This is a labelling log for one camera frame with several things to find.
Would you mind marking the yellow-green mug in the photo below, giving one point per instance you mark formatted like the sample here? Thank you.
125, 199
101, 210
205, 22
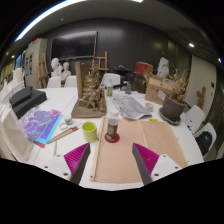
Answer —
89, 131

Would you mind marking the tall wooden easel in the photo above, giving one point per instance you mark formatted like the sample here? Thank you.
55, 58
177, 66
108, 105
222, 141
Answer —
43, 71

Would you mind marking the small wooden easel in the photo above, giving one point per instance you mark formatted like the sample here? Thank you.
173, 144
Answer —
105, 63

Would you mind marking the newspaper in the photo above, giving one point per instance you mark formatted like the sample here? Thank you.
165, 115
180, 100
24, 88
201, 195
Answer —
130, 106

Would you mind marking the small black box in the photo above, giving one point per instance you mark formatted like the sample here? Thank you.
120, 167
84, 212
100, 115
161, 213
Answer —
20, 95

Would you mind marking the long ceiling light strip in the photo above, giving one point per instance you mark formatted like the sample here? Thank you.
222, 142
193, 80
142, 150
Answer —
40, 18

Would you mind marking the brown sculpture on wooden base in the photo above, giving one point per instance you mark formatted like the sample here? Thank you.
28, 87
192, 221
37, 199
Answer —
88, 95

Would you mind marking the white plaster sculpture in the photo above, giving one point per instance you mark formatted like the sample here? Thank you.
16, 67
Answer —
163, 66

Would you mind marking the purple and teal print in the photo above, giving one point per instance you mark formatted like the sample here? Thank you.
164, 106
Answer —
40, 123

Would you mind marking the white tape roll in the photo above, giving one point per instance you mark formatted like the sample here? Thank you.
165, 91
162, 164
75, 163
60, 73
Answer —
60, 126

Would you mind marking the large white canvas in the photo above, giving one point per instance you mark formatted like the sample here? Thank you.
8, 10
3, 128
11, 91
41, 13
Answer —
11, 133

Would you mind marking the black backpack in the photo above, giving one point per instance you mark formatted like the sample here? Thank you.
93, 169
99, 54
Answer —
204, 141

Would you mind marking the stack of white panels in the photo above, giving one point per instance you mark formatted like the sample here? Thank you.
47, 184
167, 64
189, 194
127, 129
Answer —
11, 83

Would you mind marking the large black box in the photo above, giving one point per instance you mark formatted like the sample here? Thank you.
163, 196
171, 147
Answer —
31, 104

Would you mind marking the dried plant in grey pot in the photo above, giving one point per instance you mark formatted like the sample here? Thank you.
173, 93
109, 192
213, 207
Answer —
173, 106

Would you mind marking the flat round red coaster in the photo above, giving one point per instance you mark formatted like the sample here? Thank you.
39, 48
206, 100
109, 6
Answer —
107, 138

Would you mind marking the white chair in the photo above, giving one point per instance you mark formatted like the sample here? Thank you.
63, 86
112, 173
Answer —
70, 81
195, 116
115, 79
210, 127
54, 82

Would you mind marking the beige cabinet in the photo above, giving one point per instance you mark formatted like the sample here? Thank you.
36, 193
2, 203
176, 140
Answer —
33, 61

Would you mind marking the wooden figure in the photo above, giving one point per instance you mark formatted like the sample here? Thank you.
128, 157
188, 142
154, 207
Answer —
201, 96

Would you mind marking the grey plant saucer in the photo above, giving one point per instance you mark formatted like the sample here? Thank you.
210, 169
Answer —
165, 119

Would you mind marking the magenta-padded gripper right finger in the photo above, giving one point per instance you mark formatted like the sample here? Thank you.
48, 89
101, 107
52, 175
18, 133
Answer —
148, 160

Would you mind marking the cardboard box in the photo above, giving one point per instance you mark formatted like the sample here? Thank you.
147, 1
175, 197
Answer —
155, 90

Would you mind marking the wooden brush with red band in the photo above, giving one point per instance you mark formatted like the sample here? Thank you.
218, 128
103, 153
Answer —
63, 133

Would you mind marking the red box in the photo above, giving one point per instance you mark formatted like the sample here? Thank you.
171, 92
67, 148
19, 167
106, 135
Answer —
144, 67

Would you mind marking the small white cup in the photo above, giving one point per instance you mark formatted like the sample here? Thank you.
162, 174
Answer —
149, 106

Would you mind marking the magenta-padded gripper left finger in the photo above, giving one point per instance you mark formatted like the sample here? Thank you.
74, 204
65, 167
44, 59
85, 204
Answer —
75, 160

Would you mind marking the dark wall screen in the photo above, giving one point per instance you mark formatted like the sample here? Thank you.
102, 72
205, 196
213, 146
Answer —
74, 45

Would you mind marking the white plaster bust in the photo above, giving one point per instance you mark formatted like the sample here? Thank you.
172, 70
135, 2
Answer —
55, 66
66, 70

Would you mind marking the spray bottle with green label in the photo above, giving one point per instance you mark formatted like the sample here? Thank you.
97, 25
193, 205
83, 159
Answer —
110, 87

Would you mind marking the small white-lidded jar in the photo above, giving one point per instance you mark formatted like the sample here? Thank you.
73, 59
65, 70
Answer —
68, 120

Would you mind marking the thin wooden stick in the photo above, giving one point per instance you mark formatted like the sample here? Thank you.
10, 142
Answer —
55, 148

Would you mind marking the clear bottle with white cap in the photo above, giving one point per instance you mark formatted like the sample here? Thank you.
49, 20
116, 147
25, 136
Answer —
111, 128

